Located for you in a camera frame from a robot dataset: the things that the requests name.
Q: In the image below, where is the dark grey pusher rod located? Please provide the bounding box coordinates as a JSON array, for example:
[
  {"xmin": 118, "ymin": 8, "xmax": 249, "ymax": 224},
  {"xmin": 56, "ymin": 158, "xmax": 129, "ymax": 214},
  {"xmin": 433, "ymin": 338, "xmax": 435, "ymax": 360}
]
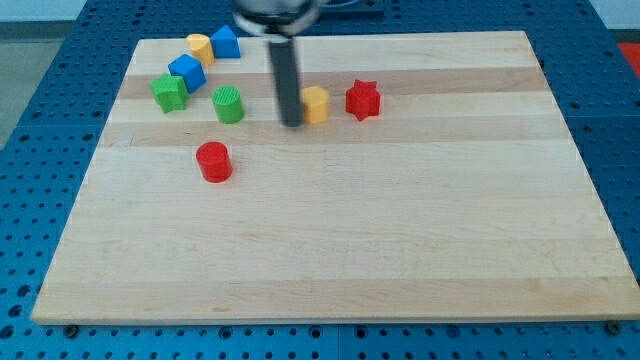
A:
[{"xmin": 268, "ymin": 38, "xmax": 303, "ymax": 127}]

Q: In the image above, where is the silver round robot flange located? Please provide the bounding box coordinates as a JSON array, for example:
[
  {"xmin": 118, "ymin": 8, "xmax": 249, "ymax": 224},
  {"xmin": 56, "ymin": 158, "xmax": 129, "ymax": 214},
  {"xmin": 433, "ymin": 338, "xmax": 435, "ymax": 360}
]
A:
[{"xmin": 232, "ymin": 0, "xmax": 321, "ymax": 37}]

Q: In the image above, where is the red star block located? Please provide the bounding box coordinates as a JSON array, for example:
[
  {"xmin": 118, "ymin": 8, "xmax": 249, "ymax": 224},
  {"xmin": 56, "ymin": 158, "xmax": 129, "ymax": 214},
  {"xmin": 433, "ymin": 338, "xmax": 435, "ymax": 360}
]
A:
[{"xmin": 345, "ymin": 79, "xmax": 382, "ymax": 121}]

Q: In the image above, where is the blue cube block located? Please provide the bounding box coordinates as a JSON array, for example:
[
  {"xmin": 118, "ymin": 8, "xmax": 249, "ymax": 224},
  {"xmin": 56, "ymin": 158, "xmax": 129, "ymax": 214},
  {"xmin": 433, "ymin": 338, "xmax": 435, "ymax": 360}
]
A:
[{"xmin": 168, "ymin": 54, "xmax": 206, "ymax": 94}]

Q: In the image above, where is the green star block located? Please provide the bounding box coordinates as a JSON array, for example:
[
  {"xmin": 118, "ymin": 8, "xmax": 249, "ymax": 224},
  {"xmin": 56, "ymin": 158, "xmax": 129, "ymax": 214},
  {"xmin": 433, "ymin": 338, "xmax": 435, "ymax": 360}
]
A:
[{"xmin": 149, "ymin": 73, "xmax": 190, "ymax": 113}]

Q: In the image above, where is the yellow hexagon block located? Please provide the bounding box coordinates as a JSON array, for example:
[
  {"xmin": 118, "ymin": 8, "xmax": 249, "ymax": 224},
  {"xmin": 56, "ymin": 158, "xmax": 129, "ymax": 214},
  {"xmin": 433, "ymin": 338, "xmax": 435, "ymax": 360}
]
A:
[{"xmin": 301, "ymin": 86, "xmax": 330, "ymax": 124}]

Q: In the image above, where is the blue triangular prism block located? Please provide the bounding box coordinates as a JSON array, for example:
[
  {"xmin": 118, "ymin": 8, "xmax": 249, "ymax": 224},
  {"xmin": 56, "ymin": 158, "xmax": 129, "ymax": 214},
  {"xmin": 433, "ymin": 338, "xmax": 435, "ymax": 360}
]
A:
[{"xmin": 210, "ymin": 25, "xmax": 241, "ymax": 59}]

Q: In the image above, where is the green cylinder block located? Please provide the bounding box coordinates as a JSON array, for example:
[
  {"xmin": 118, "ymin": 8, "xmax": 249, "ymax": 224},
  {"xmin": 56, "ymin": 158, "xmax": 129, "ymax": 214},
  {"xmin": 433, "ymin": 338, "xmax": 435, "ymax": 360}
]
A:
[{"xmin": 212, "ymin": 86, "xmax": 245, "ymax": 124}]

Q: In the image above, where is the yellow heart block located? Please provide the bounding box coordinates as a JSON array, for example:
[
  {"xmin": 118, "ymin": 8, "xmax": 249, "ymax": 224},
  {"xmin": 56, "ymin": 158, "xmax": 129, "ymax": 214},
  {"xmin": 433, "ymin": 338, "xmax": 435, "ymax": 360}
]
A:
[{"xmin": 186, "ymin": 34, "xmax": 215, "ymax": 67}]

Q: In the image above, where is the red cylinder block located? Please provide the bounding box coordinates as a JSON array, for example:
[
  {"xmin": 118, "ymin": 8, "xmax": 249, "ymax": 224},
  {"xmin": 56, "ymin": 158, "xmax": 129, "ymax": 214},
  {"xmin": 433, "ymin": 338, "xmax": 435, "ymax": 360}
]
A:
[{"xmin": 196, "ymin": 142, "xmax": 233, "ymax": 183}]

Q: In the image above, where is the light wooden board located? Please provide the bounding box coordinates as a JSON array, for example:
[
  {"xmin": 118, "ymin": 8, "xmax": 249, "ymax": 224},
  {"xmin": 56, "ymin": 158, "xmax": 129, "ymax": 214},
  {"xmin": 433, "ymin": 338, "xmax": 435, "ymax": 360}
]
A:
[{"xmin": 31, "ymin": 31, "xmax": 639, "ymax": 325}]

